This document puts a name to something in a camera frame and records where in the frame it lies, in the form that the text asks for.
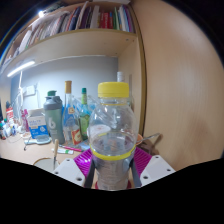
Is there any brown mug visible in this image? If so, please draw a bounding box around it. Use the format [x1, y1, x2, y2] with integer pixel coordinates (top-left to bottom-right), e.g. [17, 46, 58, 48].
[134, 132, 164, 157]

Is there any white wall power outlet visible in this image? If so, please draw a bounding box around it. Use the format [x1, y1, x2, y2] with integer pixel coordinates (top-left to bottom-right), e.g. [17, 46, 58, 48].
[23, 85, 37, 98]

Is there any green-capped glass bottle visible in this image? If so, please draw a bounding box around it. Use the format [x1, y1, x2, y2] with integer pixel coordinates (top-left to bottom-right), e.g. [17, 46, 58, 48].
[79, 87, 92, 141]

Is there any white cup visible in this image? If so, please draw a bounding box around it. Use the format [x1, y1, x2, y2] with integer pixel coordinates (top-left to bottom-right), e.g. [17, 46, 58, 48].
[32, 157, 61, 174]

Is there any under-shelf light strip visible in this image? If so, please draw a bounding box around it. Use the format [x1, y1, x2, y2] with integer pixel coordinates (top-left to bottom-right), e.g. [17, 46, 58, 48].
[6, 59, 36, 78]

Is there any white tube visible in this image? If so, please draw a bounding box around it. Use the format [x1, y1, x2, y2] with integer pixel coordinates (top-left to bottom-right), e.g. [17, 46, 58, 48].
[51, 147, 75, 156]

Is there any tan-capped clear bottle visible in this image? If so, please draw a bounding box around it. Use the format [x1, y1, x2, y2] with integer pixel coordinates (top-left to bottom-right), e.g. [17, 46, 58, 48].
[62, 80, 83, 148]

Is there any wooden-handled spoon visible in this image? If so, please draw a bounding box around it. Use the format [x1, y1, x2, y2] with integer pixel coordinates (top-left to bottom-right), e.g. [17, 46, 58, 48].
[52, 138, 60, 171]

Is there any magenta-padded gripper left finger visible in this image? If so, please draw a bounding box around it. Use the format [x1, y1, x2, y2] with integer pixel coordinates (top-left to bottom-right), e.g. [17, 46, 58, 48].
[52, 148, 98, 189]

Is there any magenta box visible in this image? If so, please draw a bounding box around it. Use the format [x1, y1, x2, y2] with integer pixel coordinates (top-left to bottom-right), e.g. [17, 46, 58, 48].
[20, 109, 30, 133]

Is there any clear yellow-capped drink bottle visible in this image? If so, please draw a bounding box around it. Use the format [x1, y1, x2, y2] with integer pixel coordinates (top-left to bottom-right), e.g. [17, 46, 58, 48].
[88, 81, 138, 192]

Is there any white charging cable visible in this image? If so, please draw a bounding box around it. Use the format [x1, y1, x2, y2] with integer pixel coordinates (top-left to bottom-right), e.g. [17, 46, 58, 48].
[13, 71, 28, 134]

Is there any clear glass bottle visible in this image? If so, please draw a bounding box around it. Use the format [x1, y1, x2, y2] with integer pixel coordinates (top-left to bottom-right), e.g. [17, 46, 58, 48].
[116, 70, 134, 108]

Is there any grey shaker bottle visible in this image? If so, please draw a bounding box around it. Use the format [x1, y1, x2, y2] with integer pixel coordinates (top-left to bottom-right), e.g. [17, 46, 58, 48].
[43, 94, 66, 145]

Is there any wooden shelf unit with books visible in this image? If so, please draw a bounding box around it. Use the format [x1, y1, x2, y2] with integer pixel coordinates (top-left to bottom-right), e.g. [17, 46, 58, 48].
[0, 0, 148, 138]

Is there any blue and white box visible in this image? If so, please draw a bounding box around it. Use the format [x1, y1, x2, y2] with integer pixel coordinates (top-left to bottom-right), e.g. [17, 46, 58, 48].
[26, 108, 50, 139]

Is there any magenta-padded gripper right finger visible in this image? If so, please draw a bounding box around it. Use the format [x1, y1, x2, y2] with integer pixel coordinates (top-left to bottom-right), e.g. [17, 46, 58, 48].
[128, 146, 177, 188]

